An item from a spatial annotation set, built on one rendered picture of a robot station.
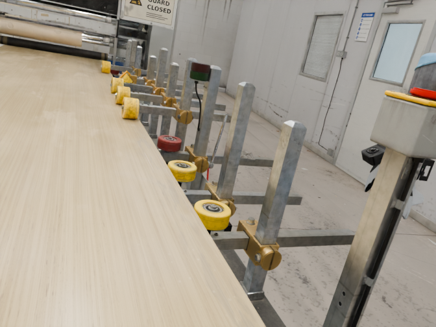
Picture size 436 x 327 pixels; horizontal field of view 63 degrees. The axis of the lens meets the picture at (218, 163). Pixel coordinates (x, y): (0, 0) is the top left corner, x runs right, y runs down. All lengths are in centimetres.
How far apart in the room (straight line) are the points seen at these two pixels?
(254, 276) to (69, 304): 46
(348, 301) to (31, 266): 46
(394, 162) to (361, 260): 15
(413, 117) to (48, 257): 53
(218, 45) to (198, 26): 71
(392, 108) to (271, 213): 36
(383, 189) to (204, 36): 946
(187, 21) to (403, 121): 941
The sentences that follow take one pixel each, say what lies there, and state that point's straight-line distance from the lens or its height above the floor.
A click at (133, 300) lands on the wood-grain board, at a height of 90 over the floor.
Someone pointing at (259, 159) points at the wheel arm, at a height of 86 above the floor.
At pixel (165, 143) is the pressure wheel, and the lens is 119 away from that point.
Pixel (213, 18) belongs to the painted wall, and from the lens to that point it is 995.
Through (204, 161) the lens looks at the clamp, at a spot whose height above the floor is 86.
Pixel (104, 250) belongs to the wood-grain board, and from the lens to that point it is 60.
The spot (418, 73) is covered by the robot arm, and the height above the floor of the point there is 126.
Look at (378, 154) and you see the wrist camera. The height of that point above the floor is 107.
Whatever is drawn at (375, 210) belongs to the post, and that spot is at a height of 106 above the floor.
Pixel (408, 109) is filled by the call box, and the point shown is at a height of 121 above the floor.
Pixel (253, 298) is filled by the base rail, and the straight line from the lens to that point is 88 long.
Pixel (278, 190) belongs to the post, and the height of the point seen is 98.
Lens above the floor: 124
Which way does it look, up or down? 18 degrees down
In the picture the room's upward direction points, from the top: 12 degrees clockwise
